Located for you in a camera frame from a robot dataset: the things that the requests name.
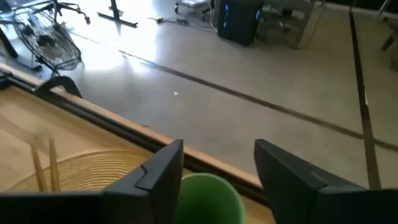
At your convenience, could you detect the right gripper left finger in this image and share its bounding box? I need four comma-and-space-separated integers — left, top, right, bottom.
0, 139, 185, 224

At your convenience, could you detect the black metal table frame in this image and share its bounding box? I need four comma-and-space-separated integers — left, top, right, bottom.
0, 70, 271, 206

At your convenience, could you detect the round woven placemat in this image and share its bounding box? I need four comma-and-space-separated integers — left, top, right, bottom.
6, 149, 193, 193

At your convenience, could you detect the black arched clamp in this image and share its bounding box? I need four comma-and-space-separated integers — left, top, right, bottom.
34, 76, 83, 99

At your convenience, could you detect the wooden chopstick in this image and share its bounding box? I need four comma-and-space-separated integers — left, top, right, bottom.
49, 138, 61, 194
30, 144, 48, 192

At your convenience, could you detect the black floor cable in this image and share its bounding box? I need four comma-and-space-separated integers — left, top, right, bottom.
148, 17, 218, 32

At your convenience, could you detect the wire cage floor fan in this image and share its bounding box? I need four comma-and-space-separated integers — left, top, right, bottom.
12, 6, 82, 71

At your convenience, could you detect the grey metal stand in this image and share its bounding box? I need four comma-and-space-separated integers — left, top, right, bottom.
257, 0, 315, 50

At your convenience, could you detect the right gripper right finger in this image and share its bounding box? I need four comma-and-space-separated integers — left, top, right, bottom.
254, 139, 398, 224

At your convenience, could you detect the dark green ball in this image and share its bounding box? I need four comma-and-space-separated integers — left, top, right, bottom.
175, 172, 248, 224

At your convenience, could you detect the black lit computer tower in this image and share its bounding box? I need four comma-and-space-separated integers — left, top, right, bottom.
216, 0, 264, 47

